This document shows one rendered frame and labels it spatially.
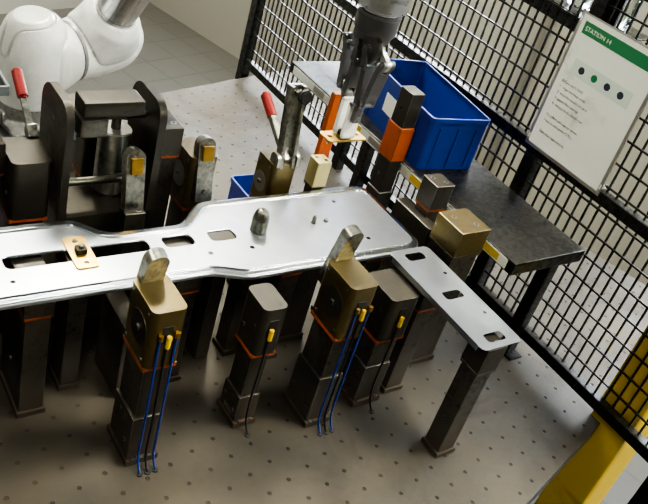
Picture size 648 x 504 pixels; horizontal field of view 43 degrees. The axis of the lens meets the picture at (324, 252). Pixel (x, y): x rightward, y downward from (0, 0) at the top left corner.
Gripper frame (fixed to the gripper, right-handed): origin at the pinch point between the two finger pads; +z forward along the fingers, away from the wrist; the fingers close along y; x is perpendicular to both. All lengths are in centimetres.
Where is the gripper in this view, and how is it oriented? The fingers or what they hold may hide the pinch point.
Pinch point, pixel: (348, 117)
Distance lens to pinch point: 149.8
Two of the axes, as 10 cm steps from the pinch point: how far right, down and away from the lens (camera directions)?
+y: 5.2, 5.9, -6.2
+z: -2.5, 8.0, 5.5
